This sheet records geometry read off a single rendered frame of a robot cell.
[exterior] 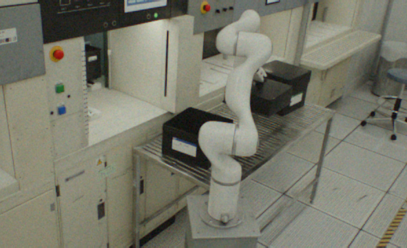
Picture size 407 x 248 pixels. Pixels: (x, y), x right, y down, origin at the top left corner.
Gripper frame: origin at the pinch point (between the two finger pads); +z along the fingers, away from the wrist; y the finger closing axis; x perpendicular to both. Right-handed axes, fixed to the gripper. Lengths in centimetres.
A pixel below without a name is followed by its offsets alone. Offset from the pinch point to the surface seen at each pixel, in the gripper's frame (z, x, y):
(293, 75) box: 34.6, -25.7, -2.2
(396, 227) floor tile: 132, 20, -82
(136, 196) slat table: 1, 86, 36
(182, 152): -19, 56, 11
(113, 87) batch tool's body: -6, 34, 85
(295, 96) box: 46.1, -16.9, -4.9
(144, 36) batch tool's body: -34, 8, 60
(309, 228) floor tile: 102, 50, -35
